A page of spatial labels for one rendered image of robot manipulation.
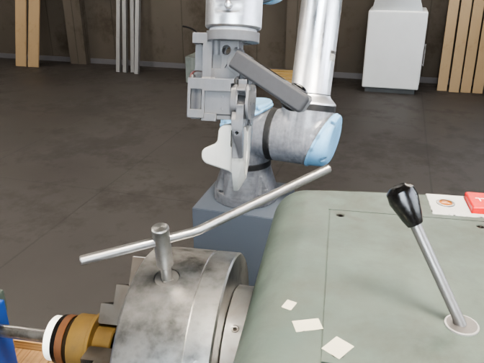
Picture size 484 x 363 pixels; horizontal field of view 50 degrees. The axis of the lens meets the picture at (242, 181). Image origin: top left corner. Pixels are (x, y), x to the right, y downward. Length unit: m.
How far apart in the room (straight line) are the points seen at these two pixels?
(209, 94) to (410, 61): 6.38
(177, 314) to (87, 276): 2.39
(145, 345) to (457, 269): 0.40
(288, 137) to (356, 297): 0.53
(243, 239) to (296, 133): 0.27
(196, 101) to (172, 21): 7.79
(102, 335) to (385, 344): 0.43
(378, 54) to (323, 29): 5.91
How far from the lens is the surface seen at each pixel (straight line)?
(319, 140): 1.07
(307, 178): 0.68
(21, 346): 1.20
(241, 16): 0.69
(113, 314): 0.83
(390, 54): 7.00
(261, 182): 1.17
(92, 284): 2.97
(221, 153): 0.70
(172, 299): 0.68
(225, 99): 0.68
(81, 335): 0.83
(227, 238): 1.19
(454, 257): 0.75
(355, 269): 0.69
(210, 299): 0.67
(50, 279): 3.08
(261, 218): 1.14
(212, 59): 0.71
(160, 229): 0.64
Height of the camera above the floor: 1.62
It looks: 23 degrees down
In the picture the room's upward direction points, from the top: straight up
